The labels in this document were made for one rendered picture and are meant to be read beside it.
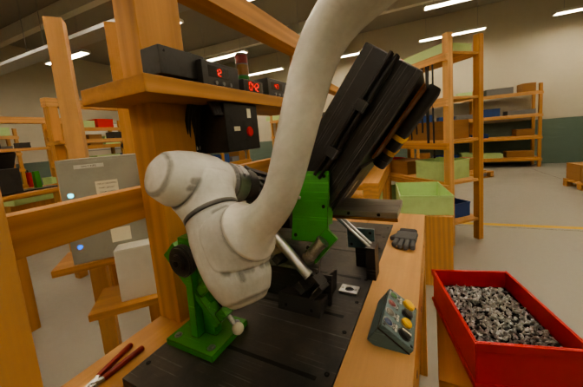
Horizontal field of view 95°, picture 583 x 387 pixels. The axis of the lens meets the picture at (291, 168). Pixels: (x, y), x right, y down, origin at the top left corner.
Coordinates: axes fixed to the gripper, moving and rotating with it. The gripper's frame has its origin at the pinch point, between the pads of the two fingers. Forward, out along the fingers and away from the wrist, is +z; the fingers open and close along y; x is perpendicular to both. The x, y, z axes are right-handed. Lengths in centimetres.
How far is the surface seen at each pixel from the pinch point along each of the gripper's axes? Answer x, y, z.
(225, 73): -12.7, 35.6, -10.7
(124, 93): 1.0, 27.0, -36.9
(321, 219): -1.9, -13.7, 4.9
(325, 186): -9.5, -7.4, 4.9
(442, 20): -434, 347, 797
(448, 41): -154, 80, 230
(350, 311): 8.6, -36.7, 6.7
